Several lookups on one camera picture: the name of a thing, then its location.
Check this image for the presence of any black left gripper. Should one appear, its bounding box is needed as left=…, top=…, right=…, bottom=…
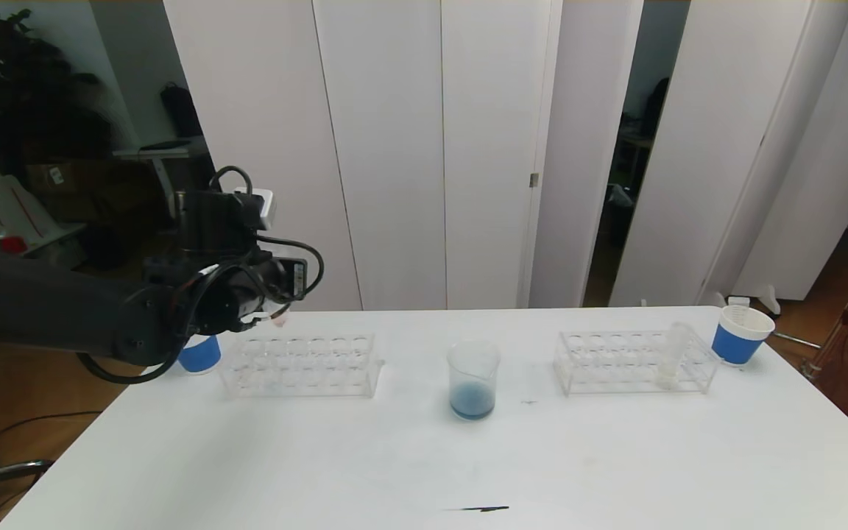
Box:
left=250, top=257, right=308, bottom=314

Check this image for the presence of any clear acrylic test tube rack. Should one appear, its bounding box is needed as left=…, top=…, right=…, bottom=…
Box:
left=219, top=331, right=385, bottom=399
left=552, top=329, right=719, bottom=395

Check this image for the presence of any clear glass beaker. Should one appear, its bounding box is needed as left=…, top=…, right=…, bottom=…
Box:
left=446, top=339, right=501, bottom=423

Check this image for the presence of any test tube with yellow pigment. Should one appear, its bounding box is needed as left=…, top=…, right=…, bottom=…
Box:
left=652, top=322, right=691, bottom=389

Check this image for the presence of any blue and white paper cup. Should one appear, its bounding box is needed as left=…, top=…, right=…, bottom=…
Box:
left=176, top=335, right=223, bottom=375
left=710, top=305, right=775, bottom=367

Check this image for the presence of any white partition panel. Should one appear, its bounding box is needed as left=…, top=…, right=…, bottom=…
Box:
left=440, top=0, right=565, bottom=310
left=731, top=0, right=848, bottom=303
left=312, top=0, right=448, bottom=311
left=608, top=0, right=848, bottom=308
left=527, top=0, right=644, bottom=310
left=165, top=0, right=363, bottom=312

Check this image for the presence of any white office desk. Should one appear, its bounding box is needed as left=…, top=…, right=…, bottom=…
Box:
left=113, top=138, right=213, bottom=222

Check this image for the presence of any black backpack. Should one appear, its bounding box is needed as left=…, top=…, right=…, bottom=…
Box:
left=160, top=82, right=204, bottom=139

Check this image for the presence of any brown cardboard box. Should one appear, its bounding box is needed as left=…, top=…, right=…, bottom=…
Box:
left=25, top=162, right=112, bottom=220

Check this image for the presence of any white wheeled machine base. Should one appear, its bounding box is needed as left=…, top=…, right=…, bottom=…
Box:
left=0, top=175, right=90, bottom=257

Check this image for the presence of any dark green potted plant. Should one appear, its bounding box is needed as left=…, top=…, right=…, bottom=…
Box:
left=0, top=0, right=112, bottom=177

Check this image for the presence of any grey metal chair leg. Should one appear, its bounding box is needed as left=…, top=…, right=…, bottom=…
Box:
left=0, top=460, right=55, bottom=490

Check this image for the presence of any grey metal floor rod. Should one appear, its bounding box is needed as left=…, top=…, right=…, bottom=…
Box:
left=766, top=331, right=821, bottom=351

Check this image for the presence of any black left camera cable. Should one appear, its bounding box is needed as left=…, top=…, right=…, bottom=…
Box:
left=207, top=166, right=325, bottom=304

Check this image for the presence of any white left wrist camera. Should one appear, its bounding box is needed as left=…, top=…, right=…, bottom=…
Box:
left=235, top=188, right=278, bottom=231

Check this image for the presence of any thin black floor cable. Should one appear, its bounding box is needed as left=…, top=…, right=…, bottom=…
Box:
left=0, top=412, right=105, bottom=472

